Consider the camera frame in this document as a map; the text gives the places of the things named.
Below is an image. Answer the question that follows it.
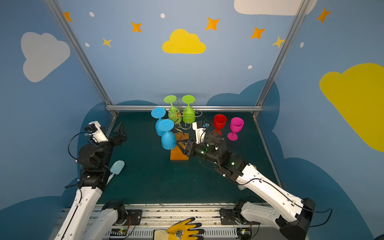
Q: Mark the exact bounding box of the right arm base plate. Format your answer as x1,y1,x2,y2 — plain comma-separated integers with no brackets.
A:
219,208,244,225

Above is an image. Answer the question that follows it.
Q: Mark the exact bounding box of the pink wine glass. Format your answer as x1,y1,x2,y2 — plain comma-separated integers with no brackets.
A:
227,117,245,141

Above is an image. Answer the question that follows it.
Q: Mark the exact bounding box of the white brush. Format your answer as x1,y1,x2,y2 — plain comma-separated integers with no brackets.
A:
238,185,247,191

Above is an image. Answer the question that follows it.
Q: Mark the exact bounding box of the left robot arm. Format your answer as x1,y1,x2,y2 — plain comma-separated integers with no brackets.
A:
55,121,129,240

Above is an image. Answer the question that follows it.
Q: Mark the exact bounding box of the blue wine glass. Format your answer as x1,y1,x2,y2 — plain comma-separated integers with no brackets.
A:
151,107,166,137
158,119,177,150

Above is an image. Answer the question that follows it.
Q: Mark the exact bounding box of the right green wine glass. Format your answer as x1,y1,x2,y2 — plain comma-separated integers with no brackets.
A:
182,95,196,124

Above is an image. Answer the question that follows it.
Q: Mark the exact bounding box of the left circuit board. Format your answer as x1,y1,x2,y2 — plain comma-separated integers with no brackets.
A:
110,229,128,237

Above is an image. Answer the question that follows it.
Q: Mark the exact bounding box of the right circuit board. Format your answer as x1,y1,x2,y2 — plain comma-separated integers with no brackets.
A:
236,228,253,240

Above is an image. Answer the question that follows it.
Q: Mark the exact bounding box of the aluminium frame rail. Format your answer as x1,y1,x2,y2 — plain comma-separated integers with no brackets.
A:
106,105,263,112

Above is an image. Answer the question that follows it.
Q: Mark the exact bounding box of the red wine glass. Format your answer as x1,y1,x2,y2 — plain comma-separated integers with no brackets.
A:
213,114,227,136

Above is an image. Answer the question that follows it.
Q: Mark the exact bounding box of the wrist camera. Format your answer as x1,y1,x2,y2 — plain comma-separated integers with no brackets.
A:
192,120,210,144
84,121,109,144

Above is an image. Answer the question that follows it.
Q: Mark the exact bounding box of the gold wire glass rack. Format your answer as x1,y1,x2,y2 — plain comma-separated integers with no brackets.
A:
174,106,198,134

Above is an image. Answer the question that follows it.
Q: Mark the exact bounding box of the circuit board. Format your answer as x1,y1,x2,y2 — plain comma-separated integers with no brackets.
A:
236,228,253,240
110,229,128,237

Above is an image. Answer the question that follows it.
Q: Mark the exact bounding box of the orange wooden rack base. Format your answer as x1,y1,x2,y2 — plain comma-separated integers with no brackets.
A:
170,133,189,161

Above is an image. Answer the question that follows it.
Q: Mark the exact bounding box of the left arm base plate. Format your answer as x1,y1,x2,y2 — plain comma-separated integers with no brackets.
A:
114,210,143,226

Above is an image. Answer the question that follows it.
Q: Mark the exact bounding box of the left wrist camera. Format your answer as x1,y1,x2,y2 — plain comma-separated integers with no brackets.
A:
84,121,109,144

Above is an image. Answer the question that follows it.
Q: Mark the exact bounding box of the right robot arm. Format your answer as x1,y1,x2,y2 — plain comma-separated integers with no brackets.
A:
177,134,316,240

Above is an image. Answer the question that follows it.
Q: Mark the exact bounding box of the yellow black work glove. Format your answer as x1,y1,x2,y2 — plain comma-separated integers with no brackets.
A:
153,217,205,240

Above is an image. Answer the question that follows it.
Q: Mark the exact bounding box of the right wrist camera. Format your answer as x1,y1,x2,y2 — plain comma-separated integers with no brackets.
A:
192,120,210,144

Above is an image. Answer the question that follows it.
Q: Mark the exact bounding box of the green wine glass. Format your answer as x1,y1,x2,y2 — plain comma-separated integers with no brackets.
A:
182,95,196,124
164,95,182,125

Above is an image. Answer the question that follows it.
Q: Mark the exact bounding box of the light blue toy spatula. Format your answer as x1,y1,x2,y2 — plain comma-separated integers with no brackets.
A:
107,160,125,185

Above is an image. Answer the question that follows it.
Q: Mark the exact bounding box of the left green wine glass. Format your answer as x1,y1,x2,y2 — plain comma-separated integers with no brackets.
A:
164,95,182,125

